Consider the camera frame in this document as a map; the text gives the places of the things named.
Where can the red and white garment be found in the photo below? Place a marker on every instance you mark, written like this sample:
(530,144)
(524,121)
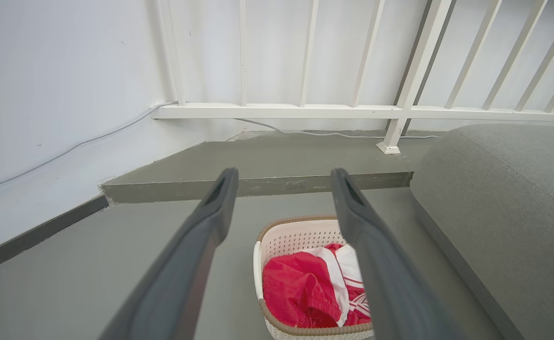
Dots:
(300,288)

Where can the white railing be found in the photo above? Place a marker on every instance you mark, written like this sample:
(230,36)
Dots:
(305,111)

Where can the grey fabric sofa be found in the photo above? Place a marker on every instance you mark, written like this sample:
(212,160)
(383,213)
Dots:
(508,203)

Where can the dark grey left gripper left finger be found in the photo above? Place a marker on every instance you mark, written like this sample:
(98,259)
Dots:
(182,269)

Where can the black baseboard strip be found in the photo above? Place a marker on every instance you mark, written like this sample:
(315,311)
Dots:
(36,233)

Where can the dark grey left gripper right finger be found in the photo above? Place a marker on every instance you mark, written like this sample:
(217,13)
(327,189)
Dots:
(385,274)

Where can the white plastic laundry basket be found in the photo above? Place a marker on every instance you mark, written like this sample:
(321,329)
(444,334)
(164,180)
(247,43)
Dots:
(295,233)

